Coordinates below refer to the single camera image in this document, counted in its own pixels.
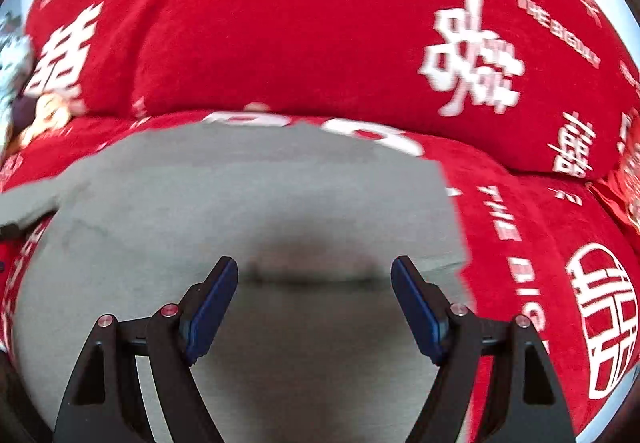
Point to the white patterned cloth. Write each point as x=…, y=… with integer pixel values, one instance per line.
x=12, y=58

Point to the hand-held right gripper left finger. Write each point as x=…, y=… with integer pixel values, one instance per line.
x=212, y=308

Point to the grey knit garment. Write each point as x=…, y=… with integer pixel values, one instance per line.
x=250, y=198

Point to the purple cloth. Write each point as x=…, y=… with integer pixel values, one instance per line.
x=21, y=115

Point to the yellow patterned cloth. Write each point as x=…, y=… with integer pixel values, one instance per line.
x=47, y=115

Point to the red printed bed sheet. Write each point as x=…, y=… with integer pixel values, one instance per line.
x=530, y=273

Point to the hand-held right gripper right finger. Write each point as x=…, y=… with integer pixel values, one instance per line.
x=417, y=308

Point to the red satin cushion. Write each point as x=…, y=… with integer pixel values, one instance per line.
x=622, y=183

